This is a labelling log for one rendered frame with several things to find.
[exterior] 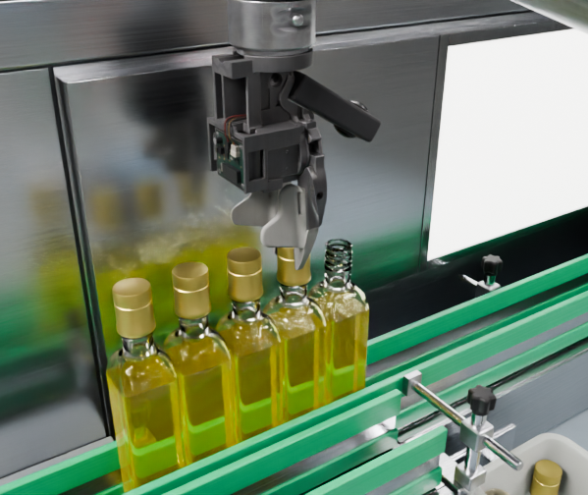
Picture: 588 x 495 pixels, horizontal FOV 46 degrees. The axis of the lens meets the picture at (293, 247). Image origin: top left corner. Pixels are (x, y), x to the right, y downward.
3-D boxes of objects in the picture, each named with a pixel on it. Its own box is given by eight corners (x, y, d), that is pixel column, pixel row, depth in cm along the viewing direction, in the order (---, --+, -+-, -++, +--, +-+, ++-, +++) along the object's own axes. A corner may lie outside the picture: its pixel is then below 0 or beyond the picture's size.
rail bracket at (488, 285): (463, 316, 110) (473, 241, 104) (497, 336, 105) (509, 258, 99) (446, 323, 108) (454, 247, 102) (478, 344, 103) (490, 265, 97)
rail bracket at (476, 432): (413, 421, 86) (422, 339, 81) (519, 510, 74) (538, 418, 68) (396, 430, 85) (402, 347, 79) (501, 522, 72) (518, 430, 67)
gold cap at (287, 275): (298, 266, 74) (298, 230, 72) (317, 280, 71) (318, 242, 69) (270, 275, 72) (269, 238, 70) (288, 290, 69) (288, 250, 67)
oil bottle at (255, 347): (260, 447, 83) (256, 294, 73) (286, 476, 79) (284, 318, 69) (219, 466, 80) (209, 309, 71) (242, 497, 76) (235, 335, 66)
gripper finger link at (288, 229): (256, 281, 67) (246, 189, 63) (307, 265, 69) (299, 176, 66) (273, 290, 64) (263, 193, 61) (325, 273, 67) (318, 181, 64)
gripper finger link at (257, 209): (224, 249, 71) (226, 171, 66) (272, 236, 74) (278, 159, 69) (238, 265, 69) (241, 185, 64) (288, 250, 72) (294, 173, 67)
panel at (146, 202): (584, 204, 124) (625, 7, 109) (599, 209, 122) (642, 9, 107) (100, 368, 80) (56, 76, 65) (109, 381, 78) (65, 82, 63)
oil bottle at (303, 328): (299, 429, 86) (300, 280, 76) (326, 457, 81) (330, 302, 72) (261, 447, 83) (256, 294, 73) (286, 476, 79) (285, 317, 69)
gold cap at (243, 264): (251, 281, 71) (250, 243, 69) (269, 296, 68) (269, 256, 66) (221, 290, 69) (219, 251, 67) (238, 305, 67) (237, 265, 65)
